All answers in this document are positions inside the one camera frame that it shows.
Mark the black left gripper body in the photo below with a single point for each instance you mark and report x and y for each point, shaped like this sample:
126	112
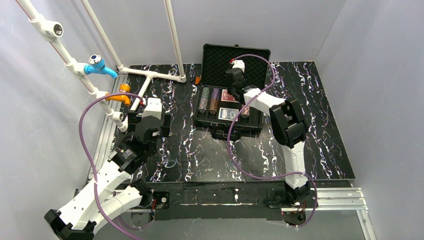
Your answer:
133	120

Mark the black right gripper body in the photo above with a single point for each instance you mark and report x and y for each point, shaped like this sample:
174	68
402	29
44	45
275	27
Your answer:
234	75

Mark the red playing card deck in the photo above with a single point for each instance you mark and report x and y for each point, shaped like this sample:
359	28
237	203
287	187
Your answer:
226	97

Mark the orange poker chip stack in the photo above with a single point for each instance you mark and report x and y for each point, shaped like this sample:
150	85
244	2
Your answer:
245	114

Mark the blue playing card deck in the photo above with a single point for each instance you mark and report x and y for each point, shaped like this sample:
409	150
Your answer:
227	114

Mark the clear round acrylic disc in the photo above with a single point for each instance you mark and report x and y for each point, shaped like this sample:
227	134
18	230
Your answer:
169	161

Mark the green poker chip stack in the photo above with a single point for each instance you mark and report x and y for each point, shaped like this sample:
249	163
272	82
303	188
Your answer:
204	98

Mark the clear acrylic dealer button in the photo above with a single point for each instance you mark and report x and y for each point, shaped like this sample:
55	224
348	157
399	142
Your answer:
232	166

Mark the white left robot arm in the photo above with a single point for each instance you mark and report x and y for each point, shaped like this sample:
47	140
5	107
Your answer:
83	216

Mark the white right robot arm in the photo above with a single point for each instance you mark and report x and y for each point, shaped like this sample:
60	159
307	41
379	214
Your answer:
289	128

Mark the black poker set case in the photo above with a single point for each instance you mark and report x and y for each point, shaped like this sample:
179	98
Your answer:
222	68

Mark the purple poker chip stack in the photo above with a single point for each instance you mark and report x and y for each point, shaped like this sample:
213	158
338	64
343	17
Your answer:
213	107

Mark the blue plastic faucet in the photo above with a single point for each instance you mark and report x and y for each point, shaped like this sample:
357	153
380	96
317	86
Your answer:
97	65

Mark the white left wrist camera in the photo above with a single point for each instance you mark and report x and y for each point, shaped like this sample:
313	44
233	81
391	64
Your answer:
153	108

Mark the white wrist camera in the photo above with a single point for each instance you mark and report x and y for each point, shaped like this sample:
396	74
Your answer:
153	108
238	64

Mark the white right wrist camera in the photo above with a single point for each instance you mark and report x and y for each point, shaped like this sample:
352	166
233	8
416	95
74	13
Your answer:
238	64

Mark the white PVC pipe frame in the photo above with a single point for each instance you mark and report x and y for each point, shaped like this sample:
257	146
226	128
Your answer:
52	31

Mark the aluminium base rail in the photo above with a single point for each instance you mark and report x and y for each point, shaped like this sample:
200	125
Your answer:
200	186

